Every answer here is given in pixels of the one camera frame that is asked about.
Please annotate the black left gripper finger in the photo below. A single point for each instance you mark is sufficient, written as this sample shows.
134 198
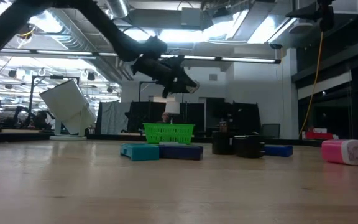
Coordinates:
185 73
174 88

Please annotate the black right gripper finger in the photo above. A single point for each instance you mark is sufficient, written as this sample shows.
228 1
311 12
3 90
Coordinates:
309 12

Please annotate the white grey card box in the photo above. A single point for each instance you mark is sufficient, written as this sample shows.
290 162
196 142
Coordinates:
172 143

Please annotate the navy card box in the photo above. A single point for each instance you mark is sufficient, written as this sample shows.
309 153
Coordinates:
182 153

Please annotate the teal card box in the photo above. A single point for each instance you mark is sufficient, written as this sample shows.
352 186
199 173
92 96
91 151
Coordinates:
141 153

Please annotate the black cube charger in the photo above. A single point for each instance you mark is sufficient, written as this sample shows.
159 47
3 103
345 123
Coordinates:
222 143

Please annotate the black charger plug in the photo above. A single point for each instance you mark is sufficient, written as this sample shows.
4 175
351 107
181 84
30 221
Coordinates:
249 147

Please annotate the blue printed card box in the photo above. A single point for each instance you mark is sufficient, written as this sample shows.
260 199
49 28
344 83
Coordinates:
278 151

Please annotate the pink white charger plug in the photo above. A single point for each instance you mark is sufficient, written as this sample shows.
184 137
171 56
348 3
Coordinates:
337 152

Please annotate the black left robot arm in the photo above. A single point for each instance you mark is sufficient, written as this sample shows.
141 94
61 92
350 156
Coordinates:
110 29

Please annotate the white lampshade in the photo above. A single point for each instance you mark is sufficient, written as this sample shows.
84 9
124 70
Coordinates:
172 107

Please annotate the person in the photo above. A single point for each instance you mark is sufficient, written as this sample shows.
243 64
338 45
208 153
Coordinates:
165 117
42 119

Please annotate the black partition panel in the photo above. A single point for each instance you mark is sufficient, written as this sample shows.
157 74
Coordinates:
244 118
148 116

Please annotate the green plastic basket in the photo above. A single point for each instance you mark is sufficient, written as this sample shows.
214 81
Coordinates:
168 133

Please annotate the grey ceiling box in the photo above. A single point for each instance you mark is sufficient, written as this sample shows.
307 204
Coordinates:
194 17

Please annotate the long LED light bar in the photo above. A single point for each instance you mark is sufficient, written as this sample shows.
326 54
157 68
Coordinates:
244 59

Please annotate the grey curtain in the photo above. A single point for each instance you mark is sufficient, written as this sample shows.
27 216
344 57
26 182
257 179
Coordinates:
112 118

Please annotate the white desk lamp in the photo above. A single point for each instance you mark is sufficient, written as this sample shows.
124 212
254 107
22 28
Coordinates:
67 102

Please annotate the red box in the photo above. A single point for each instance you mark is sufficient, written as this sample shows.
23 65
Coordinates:
319 136

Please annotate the black round ceiling fixture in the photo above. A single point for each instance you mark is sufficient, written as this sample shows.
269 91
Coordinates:
28 30

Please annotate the silver ceiling duct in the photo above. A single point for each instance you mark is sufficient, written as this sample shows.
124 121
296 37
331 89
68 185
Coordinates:
117 7

